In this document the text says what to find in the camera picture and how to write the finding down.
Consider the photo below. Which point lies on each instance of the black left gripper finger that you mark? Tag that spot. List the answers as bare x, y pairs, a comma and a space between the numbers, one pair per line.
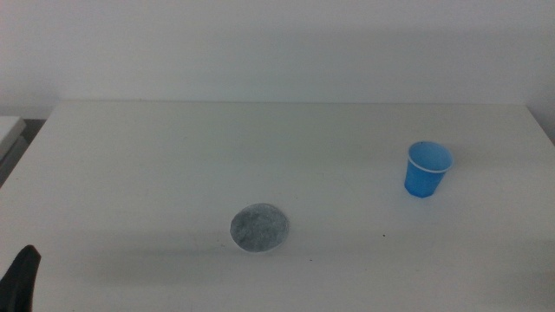
19, 281

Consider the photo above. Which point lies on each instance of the blue plastic cup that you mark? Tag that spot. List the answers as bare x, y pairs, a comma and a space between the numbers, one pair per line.
422, 182

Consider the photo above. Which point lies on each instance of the grey round cup mat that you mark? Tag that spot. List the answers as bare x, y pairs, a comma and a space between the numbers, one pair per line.
259, 228

